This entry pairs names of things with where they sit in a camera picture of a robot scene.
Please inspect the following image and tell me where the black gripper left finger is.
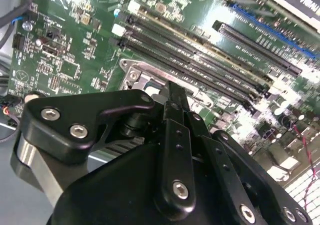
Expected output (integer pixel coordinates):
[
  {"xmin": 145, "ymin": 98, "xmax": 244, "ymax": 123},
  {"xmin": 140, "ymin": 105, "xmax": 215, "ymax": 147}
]
[{"xmin": 10, "ymin": 81, "xmax": 198, "ymax": 220}]

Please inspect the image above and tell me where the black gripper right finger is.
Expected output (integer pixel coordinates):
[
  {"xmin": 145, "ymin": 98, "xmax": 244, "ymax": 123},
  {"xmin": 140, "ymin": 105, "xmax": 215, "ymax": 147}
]
[{"xmin": 177, "ymin": 84, "xmax": 314, "ymax": 225}]

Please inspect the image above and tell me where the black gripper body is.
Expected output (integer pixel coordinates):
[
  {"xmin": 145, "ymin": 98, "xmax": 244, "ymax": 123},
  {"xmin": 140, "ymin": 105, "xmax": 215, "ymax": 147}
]
[{"xmin": 49, "ymin": 111, "xmax": 236, "ymax": 225}]

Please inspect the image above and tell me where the silver CPU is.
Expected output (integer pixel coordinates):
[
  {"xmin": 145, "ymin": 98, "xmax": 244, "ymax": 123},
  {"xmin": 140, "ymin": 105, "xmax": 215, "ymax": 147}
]
[{"xmin": 141, "ymin": 77, "xmax": 169, "ymax": 96}]

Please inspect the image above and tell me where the metal socket cover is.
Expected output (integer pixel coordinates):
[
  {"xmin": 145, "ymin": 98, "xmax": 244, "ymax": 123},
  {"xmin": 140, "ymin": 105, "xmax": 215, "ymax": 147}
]
[{"xmin": 128, "ymin": 61, "xmax": 201, "ymax": 103}]

